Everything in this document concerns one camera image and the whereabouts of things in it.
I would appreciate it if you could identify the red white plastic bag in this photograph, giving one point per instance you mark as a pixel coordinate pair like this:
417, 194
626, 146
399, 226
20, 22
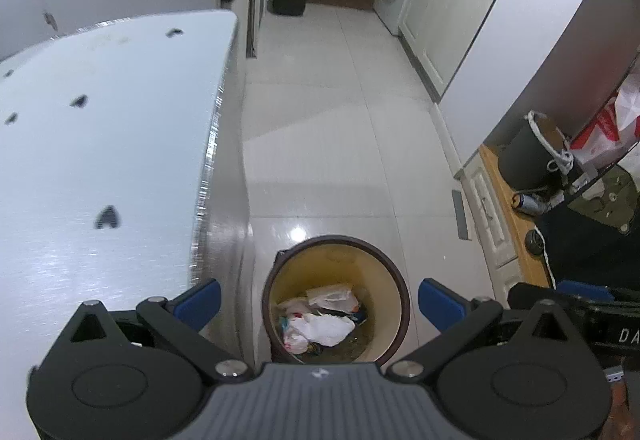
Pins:
613, 130

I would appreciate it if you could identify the brown round trash bin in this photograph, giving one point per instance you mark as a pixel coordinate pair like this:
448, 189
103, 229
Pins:
382, 320

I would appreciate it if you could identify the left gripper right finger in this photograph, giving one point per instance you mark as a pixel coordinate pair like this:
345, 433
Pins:
460, 322

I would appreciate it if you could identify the clear plastic bag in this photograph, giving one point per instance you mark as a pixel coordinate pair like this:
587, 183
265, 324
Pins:
337, 298

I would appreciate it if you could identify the white kitchen cabinets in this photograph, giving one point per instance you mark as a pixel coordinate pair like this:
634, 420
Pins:
439, 33

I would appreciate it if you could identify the black bucket with white rim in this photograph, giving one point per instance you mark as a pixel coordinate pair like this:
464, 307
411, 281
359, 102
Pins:
538, 157

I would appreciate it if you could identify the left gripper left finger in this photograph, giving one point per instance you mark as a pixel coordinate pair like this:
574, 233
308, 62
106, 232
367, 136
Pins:
177, 323

